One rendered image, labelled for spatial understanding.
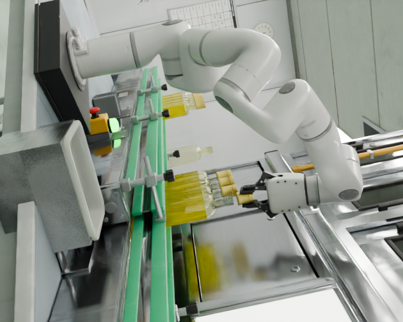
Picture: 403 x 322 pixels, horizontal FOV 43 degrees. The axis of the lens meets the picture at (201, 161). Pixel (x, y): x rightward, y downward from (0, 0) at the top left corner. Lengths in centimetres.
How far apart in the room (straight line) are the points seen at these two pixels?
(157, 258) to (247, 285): 26
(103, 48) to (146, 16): 579
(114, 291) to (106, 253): 16
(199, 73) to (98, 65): 27
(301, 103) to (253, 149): 651
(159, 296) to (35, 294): 22
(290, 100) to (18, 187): 57
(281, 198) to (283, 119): 33
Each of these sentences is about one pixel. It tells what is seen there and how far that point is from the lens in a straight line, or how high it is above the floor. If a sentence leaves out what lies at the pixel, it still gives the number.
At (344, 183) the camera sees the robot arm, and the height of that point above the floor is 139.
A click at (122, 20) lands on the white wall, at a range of 714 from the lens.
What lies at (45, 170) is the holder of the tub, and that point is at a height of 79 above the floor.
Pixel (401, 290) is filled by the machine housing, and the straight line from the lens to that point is 127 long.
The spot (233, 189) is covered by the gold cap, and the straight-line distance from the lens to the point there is 142.
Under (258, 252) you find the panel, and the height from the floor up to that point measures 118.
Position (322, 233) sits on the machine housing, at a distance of 143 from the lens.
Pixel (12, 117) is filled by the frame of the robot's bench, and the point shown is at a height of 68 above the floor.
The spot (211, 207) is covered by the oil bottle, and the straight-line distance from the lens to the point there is 136.
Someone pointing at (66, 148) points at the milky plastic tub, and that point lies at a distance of 99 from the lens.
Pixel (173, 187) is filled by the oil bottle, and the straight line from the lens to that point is 146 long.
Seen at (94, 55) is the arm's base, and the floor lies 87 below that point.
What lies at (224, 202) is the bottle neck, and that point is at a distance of 137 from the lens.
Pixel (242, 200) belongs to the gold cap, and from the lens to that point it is 137.
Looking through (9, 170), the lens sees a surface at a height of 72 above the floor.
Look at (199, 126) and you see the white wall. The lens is 739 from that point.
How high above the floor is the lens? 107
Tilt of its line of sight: 1 degrees up
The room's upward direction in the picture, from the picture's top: 78 degrees clockwise
